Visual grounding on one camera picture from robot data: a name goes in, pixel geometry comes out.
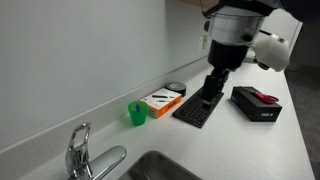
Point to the blue marker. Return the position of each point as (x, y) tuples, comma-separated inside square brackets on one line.
[(137, 107)]

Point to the green plastic cup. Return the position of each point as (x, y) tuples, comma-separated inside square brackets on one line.
[(138, 116)]

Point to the black rectangular box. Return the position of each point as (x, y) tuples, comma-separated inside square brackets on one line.
[(255, 106)]

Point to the stainless steel sink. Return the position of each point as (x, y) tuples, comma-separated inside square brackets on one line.
[(156, 168)]

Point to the orange white product box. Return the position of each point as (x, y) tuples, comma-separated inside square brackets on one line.
[(161, 101)]

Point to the black keyboard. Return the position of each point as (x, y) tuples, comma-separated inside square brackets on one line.
[(193, 111)]

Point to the chrome sink faucet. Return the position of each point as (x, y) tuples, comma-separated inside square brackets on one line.
[(78, 156)]

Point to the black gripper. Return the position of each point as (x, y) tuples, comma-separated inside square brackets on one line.
[(226, 55)]

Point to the white wall outlet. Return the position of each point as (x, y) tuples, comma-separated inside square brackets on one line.
[(202, 42)]

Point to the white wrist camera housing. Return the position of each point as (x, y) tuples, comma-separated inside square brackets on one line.
[(271, 50)]

